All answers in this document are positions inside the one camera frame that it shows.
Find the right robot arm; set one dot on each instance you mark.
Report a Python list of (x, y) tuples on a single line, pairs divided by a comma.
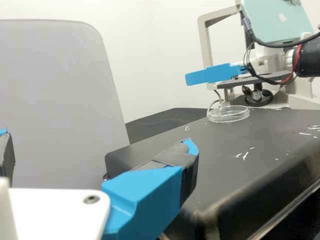
[(310, 57)]

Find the right wrist camera phone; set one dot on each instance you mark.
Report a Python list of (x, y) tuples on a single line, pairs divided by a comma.
[(275, 20)]

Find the black tray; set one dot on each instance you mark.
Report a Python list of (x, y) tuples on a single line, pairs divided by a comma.
[(250, 162)]

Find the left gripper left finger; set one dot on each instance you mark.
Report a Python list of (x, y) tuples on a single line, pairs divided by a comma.
[(5, 155)]

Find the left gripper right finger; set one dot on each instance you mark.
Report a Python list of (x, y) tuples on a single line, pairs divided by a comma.
[(150, 190)]

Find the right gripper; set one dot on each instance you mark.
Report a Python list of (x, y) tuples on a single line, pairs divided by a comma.
[(273, 61)]

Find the petri dish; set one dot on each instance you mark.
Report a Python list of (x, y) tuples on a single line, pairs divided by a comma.
[(228, 113)]

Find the white box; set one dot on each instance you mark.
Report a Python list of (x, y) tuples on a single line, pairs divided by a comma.
[(55, 100)]

